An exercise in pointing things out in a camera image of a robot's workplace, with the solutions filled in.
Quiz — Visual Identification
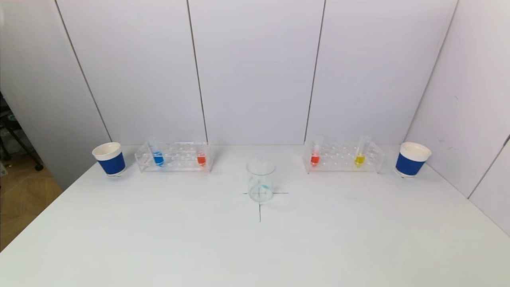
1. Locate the blue pigment test tube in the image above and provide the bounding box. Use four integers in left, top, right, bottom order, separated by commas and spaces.
150, 138, 165, 167

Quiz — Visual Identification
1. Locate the blue white paper cup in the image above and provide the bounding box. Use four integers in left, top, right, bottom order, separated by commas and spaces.
395, 142, 432, 177
92, 142, 126, 176

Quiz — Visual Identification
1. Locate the clear glass beaker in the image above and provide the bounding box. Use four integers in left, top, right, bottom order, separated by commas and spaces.
246, 158, 276, 203

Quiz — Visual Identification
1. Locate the orange pigment test tube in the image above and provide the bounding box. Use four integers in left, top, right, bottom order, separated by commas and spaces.
195, 138, 208, 167
310, 136, 324, 167

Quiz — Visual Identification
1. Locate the clear acrylic test tube rack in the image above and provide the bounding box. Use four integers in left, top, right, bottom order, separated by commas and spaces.
135, 142, 212, 173
304, 141, 385, 174

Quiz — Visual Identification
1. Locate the yellow pigment test tube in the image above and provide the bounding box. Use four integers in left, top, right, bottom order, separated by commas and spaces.
354, 136, 372, 167

